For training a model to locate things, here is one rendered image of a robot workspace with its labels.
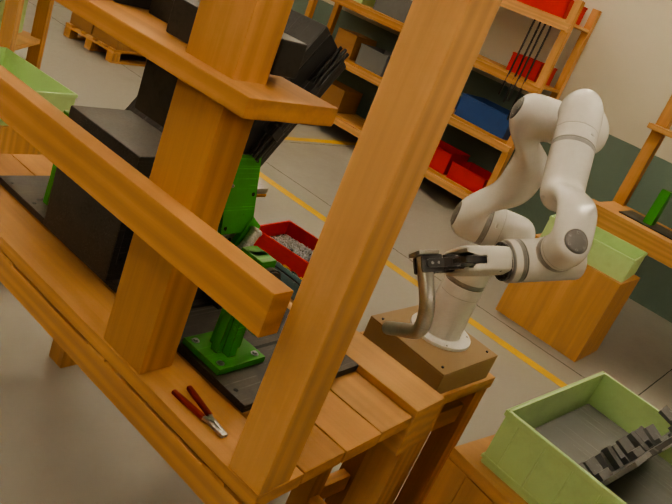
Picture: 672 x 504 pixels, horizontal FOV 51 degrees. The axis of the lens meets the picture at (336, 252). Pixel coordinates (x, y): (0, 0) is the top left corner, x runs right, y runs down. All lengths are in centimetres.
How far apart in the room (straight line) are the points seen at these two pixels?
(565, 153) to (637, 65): 568
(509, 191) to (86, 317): 107
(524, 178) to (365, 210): 78
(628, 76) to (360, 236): 617
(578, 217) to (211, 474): 85
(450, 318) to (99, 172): 106
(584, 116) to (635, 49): 564
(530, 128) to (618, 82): 548
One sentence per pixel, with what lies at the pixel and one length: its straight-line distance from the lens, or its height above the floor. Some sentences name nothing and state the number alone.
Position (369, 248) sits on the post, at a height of 141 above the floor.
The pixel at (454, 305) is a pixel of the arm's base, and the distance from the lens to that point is 205.
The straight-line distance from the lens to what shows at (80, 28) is 835.
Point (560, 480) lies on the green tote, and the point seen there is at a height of 90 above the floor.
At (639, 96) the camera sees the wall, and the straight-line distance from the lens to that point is 713.
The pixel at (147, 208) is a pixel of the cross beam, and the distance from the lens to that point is 141.
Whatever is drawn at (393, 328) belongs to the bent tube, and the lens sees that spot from 146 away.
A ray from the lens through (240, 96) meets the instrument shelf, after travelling 124.
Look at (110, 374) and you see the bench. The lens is 166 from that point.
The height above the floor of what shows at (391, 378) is 90.
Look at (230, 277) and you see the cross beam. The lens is 125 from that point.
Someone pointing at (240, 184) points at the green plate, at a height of 120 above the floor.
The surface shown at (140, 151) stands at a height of 124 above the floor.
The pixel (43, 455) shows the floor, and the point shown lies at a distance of 266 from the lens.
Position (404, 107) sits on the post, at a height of 164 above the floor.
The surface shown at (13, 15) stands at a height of 90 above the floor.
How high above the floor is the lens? 180
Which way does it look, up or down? 21 degrees down
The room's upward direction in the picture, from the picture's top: 22 degrees clockwise
